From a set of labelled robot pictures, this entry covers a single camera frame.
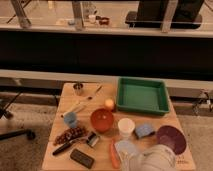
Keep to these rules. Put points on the black rectangular block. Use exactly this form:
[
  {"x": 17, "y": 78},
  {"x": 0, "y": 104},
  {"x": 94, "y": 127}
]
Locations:
[{"x": 82, "y": 158}]

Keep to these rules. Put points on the small metal cup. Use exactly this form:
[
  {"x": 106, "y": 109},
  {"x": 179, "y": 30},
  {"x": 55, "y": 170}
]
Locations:
[{"x": 78, "y": 88}]

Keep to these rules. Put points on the wooden spoon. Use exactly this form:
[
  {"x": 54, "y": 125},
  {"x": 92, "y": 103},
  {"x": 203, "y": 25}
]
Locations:
[{"x": 76, "y": 107}]

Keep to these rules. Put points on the blue sponge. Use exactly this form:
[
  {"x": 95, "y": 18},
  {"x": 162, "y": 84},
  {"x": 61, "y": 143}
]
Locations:
[{"x": 144, "y": 130}]

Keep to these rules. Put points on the light blue cloth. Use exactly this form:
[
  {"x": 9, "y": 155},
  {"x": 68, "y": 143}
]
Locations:
[{"x": 126, "y": 149}]

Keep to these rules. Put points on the purple bowl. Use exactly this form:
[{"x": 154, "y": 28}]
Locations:
[{"x": 173, "y": 136}]

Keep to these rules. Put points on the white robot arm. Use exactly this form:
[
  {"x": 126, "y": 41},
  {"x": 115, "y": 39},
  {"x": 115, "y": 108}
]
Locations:
[{"x": 156, "y": 158}]

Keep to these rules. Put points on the small silver black box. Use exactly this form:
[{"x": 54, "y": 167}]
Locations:
[{"x": 92, "y": 139}]

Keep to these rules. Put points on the orange pepper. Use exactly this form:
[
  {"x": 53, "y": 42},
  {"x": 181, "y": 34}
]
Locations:
[{"x": 113, "y": 155}]

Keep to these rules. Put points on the small blue cup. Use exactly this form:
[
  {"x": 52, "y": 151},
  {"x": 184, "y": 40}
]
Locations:
[{"x": 70, "y": 119}]

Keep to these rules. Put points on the yellow orange fruit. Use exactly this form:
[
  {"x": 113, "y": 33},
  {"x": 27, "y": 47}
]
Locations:
[{"x": 109, "y": 104}]

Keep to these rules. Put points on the bunch of brown grapes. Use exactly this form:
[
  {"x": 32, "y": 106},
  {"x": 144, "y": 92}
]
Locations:
[{"x": 70, "y": 134}]

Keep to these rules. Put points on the green plastic tray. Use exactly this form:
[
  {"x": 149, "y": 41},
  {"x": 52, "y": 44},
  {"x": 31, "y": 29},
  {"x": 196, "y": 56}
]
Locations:
[{"x": 142, "y": 96}]

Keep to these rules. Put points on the white paper cup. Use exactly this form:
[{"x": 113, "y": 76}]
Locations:
[{"x": 126, "y": 127}]

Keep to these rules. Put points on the red bowl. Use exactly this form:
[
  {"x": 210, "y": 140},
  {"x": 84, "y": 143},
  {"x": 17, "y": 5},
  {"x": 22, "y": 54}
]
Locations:
[{"x": 102, "y": 120}]

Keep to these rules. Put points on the black office chair base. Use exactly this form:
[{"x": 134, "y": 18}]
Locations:
[{"x": 13, "y": 130}]

